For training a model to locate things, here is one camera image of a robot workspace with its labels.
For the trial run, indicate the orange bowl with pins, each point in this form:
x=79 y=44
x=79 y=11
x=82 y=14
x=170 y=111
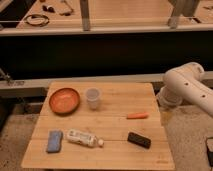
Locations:
x=64 y=101

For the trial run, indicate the metal clamp bracket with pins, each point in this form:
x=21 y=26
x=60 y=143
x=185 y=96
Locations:
x=6 y=79

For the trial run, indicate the blue sponge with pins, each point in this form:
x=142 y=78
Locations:
x=54 y=141

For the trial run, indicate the black rectangular block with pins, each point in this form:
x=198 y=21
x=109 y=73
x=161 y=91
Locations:
x=139 y=140

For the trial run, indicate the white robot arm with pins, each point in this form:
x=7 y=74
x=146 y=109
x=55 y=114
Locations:
x=185 y=83

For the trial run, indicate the small dark tool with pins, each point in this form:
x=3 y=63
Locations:
x=48 y=9

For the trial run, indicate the grey metal leg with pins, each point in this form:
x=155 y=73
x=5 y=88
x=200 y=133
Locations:
x=187 y=8

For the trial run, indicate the grey metal post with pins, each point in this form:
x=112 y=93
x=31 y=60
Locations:
x=84 y=6

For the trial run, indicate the clear plastic cup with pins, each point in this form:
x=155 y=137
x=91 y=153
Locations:
x=93 y=98

